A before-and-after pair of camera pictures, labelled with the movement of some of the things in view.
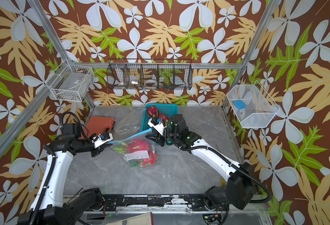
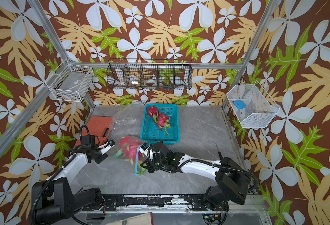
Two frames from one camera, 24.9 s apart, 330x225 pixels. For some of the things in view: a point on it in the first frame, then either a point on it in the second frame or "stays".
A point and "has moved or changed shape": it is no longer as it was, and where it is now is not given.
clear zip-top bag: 138,151 has moved or changed shape
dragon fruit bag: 163,116 stays
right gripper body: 161,139 → 152,165
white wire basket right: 252,106 stays
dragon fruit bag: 152,111 stays
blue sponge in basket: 239,104 stays
